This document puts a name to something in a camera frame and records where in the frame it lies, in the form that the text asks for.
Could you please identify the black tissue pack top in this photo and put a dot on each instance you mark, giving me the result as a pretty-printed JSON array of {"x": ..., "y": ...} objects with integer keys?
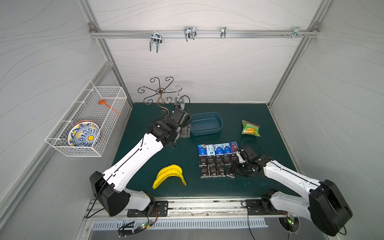
[{"x": 234, "y": 159}]

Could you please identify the white blue tissue pack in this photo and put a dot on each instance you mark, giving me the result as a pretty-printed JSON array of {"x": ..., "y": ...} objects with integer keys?
[{"x": 210, "y": 150}]

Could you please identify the light blue tissue pack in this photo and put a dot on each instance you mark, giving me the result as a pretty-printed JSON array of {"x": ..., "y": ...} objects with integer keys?
[
  {"x": 227, "y": 149},
  {"x": 219, "y": 150}
]

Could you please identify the aluminium top rail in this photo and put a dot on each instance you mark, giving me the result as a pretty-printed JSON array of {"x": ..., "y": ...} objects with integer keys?
[{"x": 201, "y": 34}]

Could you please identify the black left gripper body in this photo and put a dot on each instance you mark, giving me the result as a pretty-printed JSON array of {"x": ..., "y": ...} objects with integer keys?
[{"x": 184, "y": 129}]

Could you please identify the metal hook small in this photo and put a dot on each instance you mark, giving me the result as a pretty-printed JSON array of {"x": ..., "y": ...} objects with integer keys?
[{"x": 223, "y": 32}]

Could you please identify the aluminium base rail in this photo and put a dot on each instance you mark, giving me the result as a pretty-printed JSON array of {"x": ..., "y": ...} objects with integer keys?
[{"x": 210, "y": 207}]

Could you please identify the red blue tissue pack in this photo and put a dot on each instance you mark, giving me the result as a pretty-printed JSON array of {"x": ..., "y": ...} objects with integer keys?
[{"x": 234, "y": 147}]

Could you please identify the blue yellow patterned plate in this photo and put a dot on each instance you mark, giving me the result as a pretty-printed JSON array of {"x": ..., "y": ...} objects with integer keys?
[{"x": 83, "y": 134}]

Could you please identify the green snack bag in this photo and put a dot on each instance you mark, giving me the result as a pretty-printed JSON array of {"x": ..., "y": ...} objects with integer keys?
[{"x": 250, "y": 129}]

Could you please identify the metal hook middle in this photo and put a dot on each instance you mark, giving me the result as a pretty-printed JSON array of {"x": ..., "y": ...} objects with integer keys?
[{"x": 190, "y": 33}]

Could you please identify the metal hook right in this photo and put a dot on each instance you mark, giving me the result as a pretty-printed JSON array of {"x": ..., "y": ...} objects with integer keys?
[{"x": 296, "y": 34}]

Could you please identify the teal storage box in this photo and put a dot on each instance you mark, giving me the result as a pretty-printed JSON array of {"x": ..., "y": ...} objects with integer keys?
[{"x": 206, "y": 123}]

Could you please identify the orange spatula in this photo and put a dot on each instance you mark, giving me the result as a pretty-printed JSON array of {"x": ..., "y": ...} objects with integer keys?
[{"x": 104, "y": 102}]

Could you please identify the metal hook left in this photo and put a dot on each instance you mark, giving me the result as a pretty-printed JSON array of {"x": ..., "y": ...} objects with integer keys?
[{"x": 156, "y": 39}]

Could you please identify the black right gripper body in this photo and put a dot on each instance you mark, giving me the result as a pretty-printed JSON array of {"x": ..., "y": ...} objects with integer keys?
[{"x": 238, "y": 166}]

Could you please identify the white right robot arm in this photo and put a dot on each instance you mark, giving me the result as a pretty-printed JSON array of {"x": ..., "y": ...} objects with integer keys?
[{"x": 318, "y": 201}]

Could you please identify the white wire basket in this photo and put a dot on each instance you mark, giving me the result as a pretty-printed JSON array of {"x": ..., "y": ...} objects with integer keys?
[{"x": 86, "y": 107}]

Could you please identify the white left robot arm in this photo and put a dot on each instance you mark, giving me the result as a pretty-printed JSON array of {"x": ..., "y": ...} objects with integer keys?
[{"x": 110, "y": 187}]

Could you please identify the yellow banana bunch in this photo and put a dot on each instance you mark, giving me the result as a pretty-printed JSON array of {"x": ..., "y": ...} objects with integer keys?
[{"x": 169, "y": 171}]

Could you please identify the dark blue tissue pack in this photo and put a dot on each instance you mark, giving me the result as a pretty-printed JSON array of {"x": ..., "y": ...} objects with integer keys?
[{"x": 202, "y": 150}]

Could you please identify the copper glass rack stand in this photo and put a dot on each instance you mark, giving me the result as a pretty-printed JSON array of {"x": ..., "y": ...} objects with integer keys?
[{"x": 159, "y": 92}]

